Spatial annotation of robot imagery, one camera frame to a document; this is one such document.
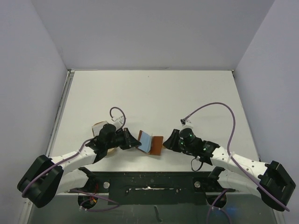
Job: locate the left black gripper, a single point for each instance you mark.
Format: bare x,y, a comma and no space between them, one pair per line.
129,140

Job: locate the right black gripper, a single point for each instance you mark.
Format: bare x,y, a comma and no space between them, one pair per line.
175,139

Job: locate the brown leather card holder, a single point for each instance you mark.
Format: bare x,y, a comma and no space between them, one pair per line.
151,145

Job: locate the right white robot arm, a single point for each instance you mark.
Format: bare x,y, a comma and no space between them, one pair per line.
268,181

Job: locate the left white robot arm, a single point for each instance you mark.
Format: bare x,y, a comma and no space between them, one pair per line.
48,177

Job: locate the beige card tray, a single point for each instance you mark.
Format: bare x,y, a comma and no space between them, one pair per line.
111,151

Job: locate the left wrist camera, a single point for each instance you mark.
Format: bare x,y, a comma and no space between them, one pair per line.
118,122

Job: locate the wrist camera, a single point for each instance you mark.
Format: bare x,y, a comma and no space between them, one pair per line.
118,122
186,124

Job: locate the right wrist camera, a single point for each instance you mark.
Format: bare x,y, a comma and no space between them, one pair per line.
186,124

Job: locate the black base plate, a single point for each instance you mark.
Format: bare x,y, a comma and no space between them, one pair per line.
153,188

